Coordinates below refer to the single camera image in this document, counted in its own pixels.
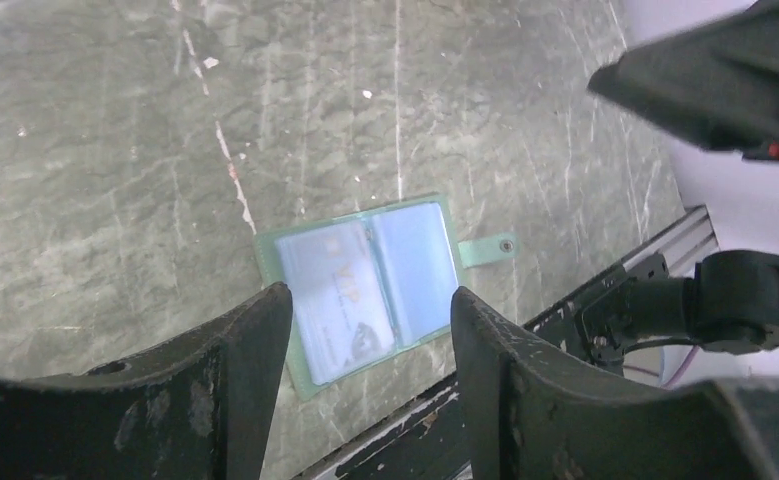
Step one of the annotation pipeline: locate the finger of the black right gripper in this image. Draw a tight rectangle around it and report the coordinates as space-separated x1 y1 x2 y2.
588 1 779 162

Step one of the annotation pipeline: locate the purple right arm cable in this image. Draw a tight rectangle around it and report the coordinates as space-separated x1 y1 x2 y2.
620 344 702 392

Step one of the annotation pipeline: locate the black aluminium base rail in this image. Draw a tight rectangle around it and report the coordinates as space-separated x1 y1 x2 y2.
304 207 717 479

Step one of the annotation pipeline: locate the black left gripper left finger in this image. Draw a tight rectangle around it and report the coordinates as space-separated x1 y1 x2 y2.
0 283 293 479

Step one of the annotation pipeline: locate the white VIP card in holder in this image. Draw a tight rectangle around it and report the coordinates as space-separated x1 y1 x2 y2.
275 221 396 385

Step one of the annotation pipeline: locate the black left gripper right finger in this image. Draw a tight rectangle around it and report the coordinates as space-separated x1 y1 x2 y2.
451 288 779 479

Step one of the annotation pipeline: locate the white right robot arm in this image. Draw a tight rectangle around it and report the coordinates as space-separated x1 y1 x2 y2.
573 1 779 369

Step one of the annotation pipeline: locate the green leather card holder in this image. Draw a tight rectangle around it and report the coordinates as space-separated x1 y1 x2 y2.
255 194 519 401

